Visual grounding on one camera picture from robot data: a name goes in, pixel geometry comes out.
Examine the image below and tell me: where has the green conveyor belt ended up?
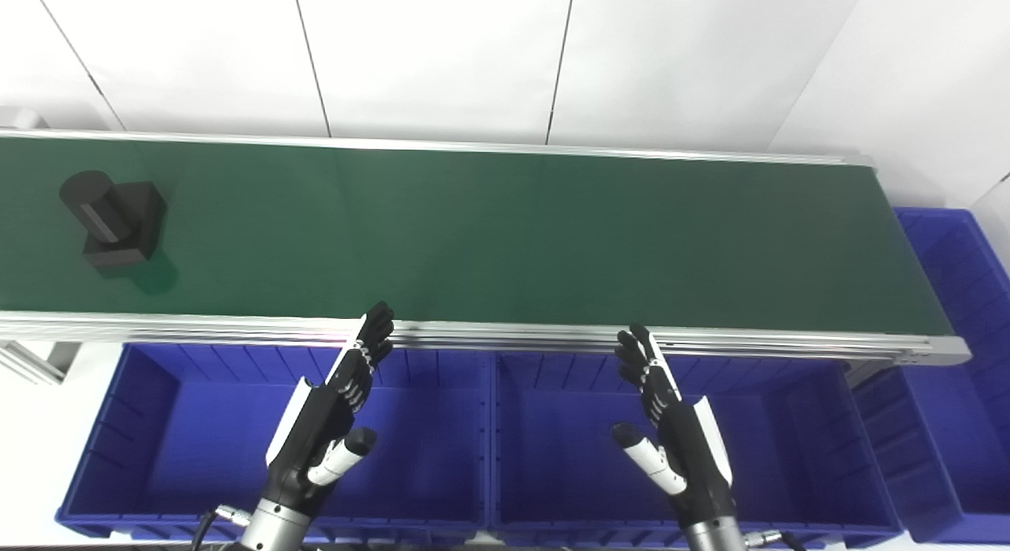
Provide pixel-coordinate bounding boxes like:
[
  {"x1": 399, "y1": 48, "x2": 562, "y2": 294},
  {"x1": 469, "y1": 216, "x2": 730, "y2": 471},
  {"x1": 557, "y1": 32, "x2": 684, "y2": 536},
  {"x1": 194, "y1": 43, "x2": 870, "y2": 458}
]
[
  {"x1": 0, "y1": 137, "x2": 955, "y2": 337},
  {"x1": 0, "y1": 128, "x2": 972, "y2": 369}
]

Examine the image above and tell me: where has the black cylinder block part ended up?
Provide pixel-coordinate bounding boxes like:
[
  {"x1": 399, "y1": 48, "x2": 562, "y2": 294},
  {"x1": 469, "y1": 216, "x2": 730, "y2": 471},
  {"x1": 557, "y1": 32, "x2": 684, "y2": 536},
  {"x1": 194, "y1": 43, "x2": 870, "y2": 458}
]
[{"x1": 59, "y1": 170, "x2": 167, "y2": 269}]

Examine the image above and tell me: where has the aluminium conveyor support leg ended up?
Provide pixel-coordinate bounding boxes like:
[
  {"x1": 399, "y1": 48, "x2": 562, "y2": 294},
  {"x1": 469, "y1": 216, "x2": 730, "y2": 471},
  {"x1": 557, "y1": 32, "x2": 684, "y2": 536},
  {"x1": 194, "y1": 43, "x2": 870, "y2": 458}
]
[{"x1": 0, "y1": 341, "x2": 81, "y2": 386}]

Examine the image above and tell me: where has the grey conveyor end housing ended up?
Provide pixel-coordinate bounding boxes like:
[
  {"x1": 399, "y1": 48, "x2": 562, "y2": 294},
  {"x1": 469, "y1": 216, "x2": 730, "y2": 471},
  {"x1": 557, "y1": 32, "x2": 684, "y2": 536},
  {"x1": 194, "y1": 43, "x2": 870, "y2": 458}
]
[{"x1": 0, "y1": 106, "x2": 50, "y2": 132}]

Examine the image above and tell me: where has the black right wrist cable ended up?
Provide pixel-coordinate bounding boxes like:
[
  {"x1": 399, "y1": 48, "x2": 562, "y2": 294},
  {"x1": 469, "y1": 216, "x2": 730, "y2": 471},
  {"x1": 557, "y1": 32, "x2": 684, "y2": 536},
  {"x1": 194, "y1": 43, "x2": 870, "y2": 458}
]
[{"x1": 745, "y1": 529, "x2": 807, "y2": 551}]

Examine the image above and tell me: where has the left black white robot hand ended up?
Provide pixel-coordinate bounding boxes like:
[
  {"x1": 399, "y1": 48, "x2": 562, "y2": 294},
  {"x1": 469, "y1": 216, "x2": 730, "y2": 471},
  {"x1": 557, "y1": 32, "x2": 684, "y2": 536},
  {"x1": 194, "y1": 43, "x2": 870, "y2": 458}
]
[{"x1": 264, "y1": 302, "x2": 395, "y2": 517}]

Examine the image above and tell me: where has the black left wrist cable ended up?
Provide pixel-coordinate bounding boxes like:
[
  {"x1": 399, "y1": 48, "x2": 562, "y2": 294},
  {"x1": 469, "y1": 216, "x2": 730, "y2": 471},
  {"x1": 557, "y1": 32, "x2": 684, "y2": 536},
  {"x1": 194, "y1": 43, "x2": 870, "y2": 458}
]
[{"x1": 189, "y1": 505, "x2": 253, "y2": 551}]

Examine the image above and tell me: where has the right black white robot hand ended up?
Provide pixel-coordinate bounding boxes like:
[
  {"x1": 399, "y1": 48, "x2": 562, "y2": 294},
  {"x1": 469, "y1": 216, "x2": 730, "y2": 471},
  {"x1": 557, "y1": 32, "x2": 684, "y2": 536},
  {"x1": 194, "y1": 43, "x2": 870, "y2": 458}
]
[{"x1": 612, "y1": 324, "x2": 738, "y2": 530}]

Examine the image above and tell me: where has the blue plastic bin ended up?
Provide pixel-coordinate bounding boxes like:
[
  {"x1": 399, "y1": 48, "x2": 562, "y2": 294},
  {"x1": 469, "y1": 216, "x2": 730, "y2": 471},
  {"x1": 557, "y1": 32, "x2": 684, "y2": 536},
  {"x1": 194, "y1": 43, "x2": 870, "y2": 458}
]
[
  {"x1": 484, "y1": 352, "x2": 903, "y2": 549},
  {"x1": 55, "y1": 343, "x2": 495, "y2": 541},
  {"x1": 852, "y1": 208, "x2": 1010, "y2": 545}
]

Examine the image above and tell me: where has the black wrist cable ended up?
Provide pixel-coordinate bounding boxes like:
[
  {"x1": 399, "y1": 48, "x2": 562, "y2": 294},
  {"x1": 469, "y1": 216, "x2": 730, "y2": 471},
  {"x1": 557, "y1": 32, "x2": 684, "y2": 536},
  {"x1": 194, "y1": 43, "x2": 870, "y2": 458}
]
[
  {"x1": 745, "y1": 529, "x2": 807, "y2": 551},
  {"x1": 189, "y1": 505, "x2": 253, "y2": 551}
]

